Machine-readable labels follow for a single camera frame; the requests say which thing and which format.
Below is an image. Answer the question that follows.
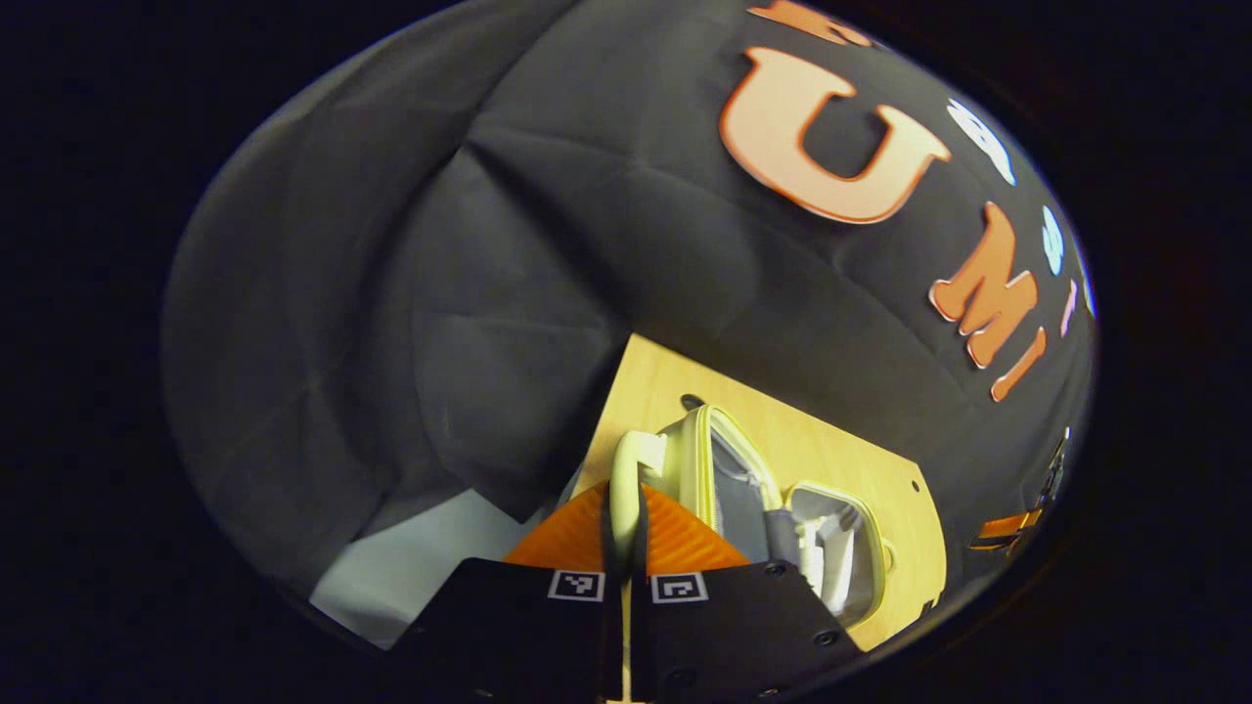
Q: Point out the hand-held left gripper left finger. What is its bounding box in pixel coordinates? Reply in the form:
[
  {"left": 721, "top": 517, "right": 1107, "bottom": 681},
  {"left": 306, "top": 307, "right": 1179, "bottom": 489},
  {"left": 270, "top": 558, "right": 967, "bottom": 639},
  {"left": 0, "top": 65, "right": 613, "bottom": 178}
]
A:
[{"left": 391, "top": 481, "right": 628, "bottom": 704}]

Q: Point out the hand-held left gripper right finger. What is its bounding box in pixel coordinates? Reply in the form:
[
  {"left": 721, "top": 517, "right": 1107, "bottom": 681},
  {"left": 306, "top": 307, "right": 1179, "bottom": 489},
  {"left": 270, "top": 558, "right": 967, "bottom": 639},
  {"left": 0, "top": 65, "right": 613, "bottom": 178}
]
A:
[{"left": 629, "top": 484, "right": 864, "bottom": 704}]

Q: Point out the cream yellow suitcase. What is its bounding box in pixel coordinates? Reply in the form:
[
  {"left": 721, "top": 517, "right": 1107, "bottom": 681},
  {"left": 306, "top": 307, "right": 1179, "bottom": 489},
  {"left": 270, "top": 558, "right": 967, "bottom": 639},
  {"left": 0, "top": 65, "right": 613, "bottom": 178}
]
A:
[{"left": 609, "top": 403, "right": 897, "bottom": 632}]

